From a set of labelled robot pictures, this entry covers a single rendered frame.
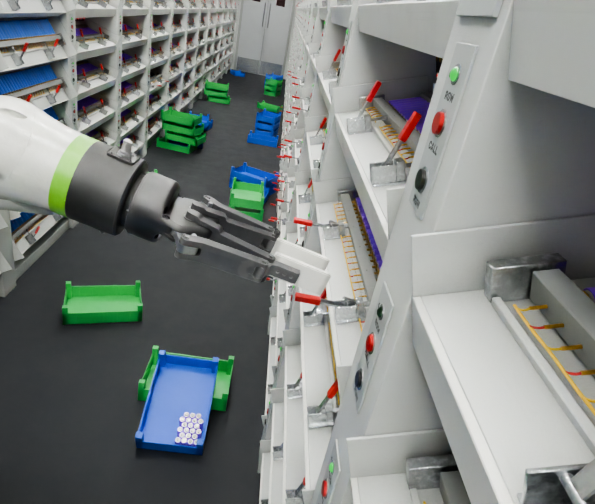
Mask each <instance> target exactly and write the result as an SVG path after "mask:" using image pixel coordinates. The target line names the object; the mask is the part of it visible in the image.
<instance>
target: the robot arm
mask: <svg viewBox="0 0 595 504"><path fill-rule="evenodd" d="M132 145H133V141H131V140H129V139H124V141H123V144H122V147H120V146H115V147H113V146H110V145H108V144H106V143H103V142H101V141H98V140H96V139H94V138H91V137H89V136H87V135H84V134H82V133H80V132H77V131H75V130H73V129H71V128H69V127H67V126H66V125H64V124H62V123H60V122H59V121H57V120H55V119H54V118H52V117H51V116H49V115H48V114H46V113H45V112H44V111H42V110H41V109H39V108H38V107H36V106H35V105H33V104H31V103H29V102H27V101H24V100H22V99H19V98H15V97H11V96H4V95H0V210H8V211H17V212H26V213H34V214H43V215H54V214H59V215H62V216H64V217H67V218H69V219H72V220H75V221H77V222H80V223H82V224H85V225H88V226H90V227H93V228H95V229H98V230H100V232H101V233H105V232H106V233H108V234H111V235H113V236H116V235H119V234H120V233H121V232H122V231H123V230H124V229H125V230H126V231H127V233H129V234H132V235H134V236H137V237H139V238H142V239H145V240H147V241H150V242H156V241H158V240H159V238H160V237H161V235H163V236H165V237H166V238H168V239H169V240H170V241H172V242H175V243H176V246H177V248H176V251H175V253H174V256H175V257H176V258H178V259H182V260H188V261H195V262H199V263H201V264H204V265H207V266H210V267H213V268H216V269H219V270H222V271H225V272H228V273H231V274H234V275H237V276H239V277H242V278H245V279H248V280H251V281H254V282H257V283H260V282H265V280H266V278H267V276H268V275H269V276H272V277H274V278H277V279H279V280H282V281H284V282H287V283H289V284H292V285H294V286H297V287H300V288H302V289H305V290H307V291H310V292H312V293H315V294H317V295H321V294H322V292H323V290H324V289H325V287H326V285H327V283H328V281H329V280H330V278H331V273H329V272H326V271H325V269H326V268H327V266H328V264H329V262H330V259H329V258H328V257H325V256H323V255H320V254H318V253H316V252H313V251H311V250H308V249H306V248H303V247H301V246H299V245H296V244H294V243H291V242H289V241H286V240H284V239H281V238H279V236H280V234H281V231H280V230H279V229H277V228H276V230H275V229H274V227H272V226H270V225H268V224H266V223H263V222H261V221H259V220H257V219H255V218H252V217H250V216H248V215H246V214H244V213H241V212H239V211H237V210H235V209H232V208H230V207H228V206H226V205H224V204H221V203H220V202H218V201H217V200H215V199H214V198H212V197H210V196H208V195H204V197H203V199H202V201H201V202H198V201H195V200H193V199H188V198H185V197H180V195H179V191H180V185H179V183H178V182H177V181H175V180H172V179H170V178H167V177H165V176H163V175H160V174H158V173H155V172H153V171H152V172H149V173H148V164H147V161H146V160H144V159H141V156H140V155H139V154H136V153H133V152H131V148H132ZM274 230H275V232H274ZM273 232H274V233H273Z"/></svg>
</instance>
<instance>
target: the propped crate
mask: <svg viewBox="0 0 595 504"><path fill-rule="evenodd" d="M218 363H219V358H218V357H213V361H212V360H205V359H197V358H190V357H182V356H175V355H167V354H166V351H165V350H160V351H159V359H158V361H157V365H156V369H155V372H154V376H153V379H152V383H151V386H150V390H149V393H148V397H147V400H146V404H145V407H144V411H143V414H142V418H141V421H140V425H139V428H138V431H137V432H136V435H135V441H136V447H137V448H142V449H151V450H159V451H168V452H177V453H185V454H194V455H202V453H203V448H204V442H205V437H206V431H207V426H208V420H209V415H210V410H211V404H212V398H213V394H214V387H215V382H216V376H217V371H218ZM185 412H189V414H191V413H195V415H196V414H198V413H200V414H201V415H202V417H201V419H203V421H204V423H203V431H202V434H201V439H199V438H198V439H197V443H196V447H194V446H185V445H177V444H175V438H176V437H177V428H178V427H179V419H180V417H182V416H183V417H184V413H185Z"/></svg>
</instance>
